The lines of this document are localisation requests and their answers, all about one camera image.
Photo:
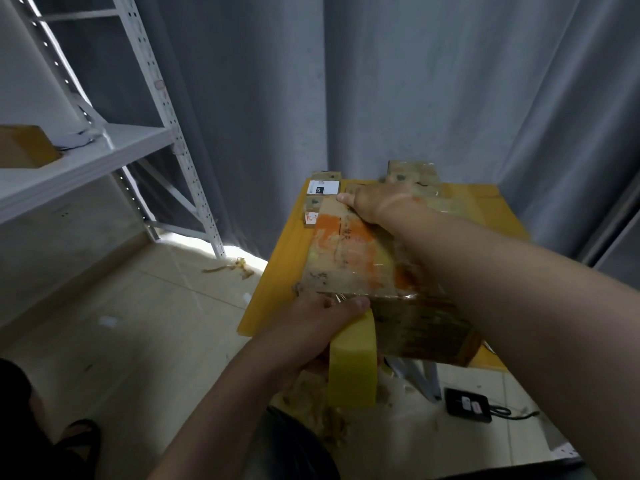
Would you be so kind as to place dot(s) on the person's right hand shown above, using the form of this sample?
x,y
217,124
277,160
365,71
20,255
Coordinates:
x,y
385,205

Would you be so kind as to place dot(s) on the person's left hand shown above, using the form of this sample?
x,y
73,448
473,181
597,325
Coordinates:
x,y
305,330

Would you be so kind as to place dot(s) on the medium brown cardboard box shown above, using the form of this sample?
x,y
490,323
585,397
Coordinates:
x,y
412,173

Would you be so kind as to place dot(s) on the yellow tape roll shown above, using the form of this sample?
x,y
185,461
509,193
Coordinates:
x,y
355,360

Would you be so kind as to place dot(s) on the long white-labelled cardboard box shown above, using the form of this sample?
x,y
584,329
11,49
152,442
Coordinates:
x,y
322,195

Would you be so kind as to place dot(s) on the large orange print cardboard box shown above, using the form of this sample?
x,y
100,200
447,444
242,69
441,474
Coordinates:
x,y
340,255

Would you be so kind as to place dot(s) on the person's right forearm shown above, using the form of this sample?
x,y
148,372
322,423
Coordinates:
x,y
540,315

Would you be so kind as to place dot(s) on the person's left forearm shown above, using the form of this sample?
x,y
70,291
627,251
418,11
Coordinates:
x,y
220,415

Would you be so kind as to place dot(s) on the tape scraps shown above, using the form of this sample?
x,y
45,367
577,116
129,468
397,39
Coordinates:
x,y
315,400

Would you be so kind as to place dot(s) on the person's right leg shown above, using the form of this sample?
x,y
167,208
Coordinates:
x,y
530,470

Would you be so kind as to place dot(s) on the yellow wooden table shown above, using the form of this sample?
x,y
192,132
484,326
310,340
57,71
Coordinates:
x,y
275,275

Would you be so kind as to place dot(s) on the grey curtain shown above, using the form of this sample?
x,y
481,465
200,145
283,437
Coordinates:
x,y
350,75

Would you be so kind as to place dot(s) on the black power adapter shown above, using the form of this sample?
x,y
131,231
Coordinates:
x,y
468,404

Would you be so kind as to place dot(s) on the black sandal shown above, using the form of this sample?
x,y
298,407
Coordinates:
x,y
82,440

